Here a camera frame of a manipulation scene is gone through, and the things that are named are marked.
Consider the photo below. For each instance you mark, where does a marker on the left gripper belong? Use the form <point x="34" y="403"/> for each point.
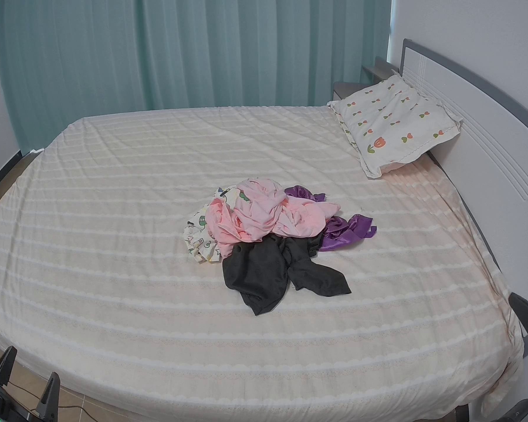
<point x="0" y="405"/>

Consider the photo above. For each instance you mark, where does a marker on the pink garment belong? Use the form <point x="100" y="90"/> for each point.
<point x="264" y="213"/>

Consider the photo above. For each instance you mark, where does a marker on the blue-green curtain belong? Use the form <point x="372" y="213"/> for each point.
<point x="158" y="38"/>

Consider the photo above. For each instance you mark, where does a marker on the grey white bedside table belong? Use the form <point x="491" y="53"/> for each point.
<point x="345" y="91"/>

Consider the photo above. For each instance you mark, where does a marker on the bed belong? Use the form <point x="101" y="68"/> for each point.
<point x="114" y="191"/>

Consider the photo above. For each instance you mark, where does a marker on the white printed garment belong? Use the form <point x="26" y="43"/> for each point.
<point x="198" y="240"/>

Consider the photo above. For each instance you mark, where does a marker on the black T-shirt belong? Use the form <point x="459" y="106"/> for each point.
<point x="255" y="275"/>

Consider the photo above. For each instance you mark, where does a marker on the purple garment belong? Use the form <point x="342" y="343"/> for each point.
<point x="343" y="235"/>

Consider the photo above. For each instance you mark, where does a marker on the white printed pillow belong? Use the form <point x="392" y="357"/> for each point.
<point x="391" y="121"/>

